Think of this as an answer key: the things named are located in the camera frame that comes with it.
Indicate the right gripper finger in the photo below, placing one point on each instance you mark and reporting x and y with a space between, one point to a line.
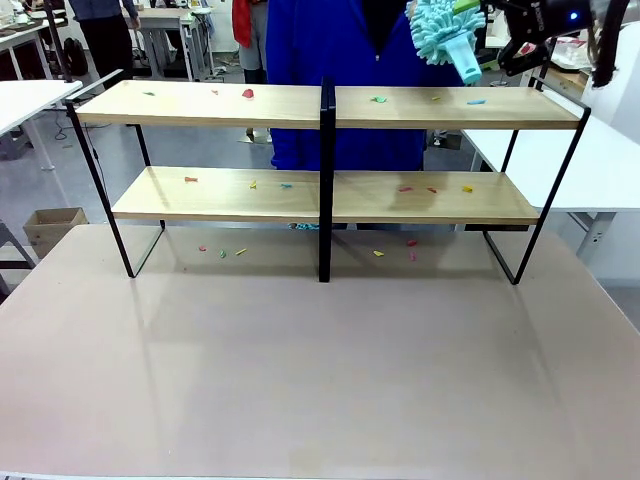
467 5
517 59

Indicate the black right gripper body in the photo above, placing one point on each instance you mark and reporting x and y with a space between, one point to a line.
545 17

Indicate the teal fluffy microfibre duster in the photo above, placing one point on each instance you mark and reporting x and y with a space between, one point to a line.
440 30

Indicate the black stand pole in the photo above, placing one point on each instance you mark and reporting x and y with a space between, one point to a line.
56 40
541 75

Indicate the cluttered wooden background table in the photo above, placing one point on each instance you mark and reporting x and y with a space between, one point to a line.
567 70

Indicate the white side table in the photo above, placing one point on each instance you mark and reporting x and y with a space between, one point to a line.
595 170
25 102

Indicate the person in blue jacket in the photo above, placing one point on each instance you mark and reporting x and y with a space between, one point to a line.
310 45

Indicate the person with red apron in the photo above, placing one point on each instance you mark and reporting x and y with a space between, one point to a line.
250 30

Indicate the large red paper scrap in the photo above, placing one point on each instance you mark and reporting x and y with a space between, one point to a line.
248 93

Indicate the teal fluffy cloth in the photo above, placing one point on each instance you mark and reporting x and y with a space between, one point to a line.
305 226

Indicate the grey background workbench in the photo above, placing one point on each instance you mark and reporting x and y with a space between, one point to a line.
165 30

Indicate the person in dark clothes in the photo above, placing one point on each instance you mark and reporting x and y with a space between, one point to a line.
107 35

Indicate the black backpack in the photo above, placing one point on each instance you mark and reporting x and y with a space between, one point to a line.
76 56

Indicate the brown cardboard box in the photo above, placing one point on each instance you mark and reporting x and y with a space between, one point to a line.
52 230

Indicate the wooden shelf unit black frame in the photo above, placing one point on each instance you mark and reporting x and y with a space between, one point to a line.
450 197
200 195

